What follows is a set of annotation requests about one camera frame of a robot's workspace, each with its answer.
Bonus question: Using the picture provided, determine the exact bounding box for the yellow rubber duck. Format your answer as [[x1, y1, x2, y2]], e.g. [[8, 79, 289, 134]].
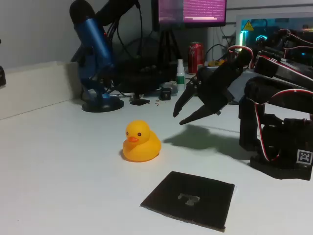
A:
[[122, 119, 162, 163]]

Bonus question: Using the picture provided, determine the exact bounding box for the black square pad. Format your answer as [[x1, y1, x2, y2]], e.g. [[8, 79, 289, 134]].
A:
[[139, 170, 235, 232]]

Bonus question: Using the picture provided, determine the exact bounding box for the white spray bottle green label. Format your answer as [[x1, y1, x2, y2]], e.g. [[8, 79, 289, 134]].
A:
[[176, 58, 186, 92]]

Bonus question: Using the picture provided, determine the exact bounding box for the small black cube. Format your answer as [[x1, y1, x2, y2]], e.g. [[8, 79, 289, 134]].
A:
[[160, 87, 172, 101]]

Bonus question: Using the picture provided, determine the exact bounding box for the yellow hand tool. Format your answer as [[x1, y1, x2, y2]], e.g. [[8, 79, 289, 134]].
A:
[[207, 58, 227, 67]]

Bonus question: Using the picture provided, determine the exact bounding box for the red soda can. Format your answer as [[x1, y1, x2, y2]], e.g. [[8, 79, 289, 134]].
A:
[[187, 41, 205, 74]]

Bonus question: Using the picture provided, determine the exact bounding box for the black tripod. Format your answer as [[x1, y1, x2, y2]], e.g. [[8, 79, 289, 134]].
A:
[[156, 29, 183, 71]]

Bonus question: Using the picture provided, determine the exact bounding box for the computer monitor purple screen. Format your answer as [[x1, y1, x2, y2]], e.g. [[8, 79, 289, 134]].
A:
[[151, 0, 227, 31]]

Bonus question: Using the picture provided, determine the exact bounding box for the blue desktop microphone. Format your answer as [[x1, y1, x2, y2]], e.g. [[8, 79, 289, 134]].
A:
[[69, 0, 125, 113]]

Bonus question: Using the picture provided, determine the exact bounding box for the white fiducial tag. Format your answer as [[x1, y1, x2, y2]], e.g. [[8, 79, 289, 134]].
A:
[[296, 149, 313, 165]]

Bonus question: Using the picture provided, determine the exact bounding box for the white box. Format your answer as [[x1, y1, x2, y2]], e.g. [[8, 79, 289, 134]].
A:
[[0, 60, 84, 120]]

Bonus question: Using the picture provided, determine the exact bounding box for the red white forearm servo cable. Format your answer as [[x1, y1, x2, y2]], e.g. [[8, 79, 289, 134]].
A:
[[227, 45, 255, 71]]

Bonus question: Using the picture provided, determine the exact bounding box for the red white base servo cable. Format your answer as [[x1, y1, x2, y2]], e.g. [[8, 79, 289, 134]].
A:
[[254, 101, 281, 162]]

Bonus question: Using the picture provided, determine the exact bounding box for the black hanging cable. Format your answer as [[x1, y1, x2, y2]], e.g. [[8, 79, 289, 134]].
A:
[[135, 0, 144, 59]]

